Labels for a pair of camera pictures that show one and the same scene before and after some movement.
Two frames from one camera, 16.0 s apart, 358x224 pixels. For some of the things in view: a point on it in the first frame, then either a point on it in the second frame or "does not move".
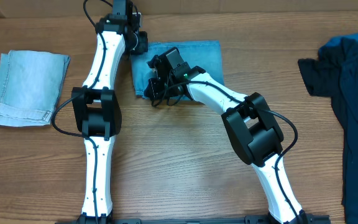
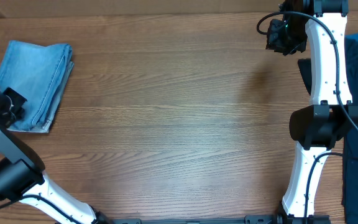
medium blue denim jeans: x=204 y=55 → x=39 y=74
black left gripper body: x=120 y=7 → x=14 y=101
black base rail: x=249 y=219 does not move
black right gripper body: x=153 y=76 → x=278 y=38
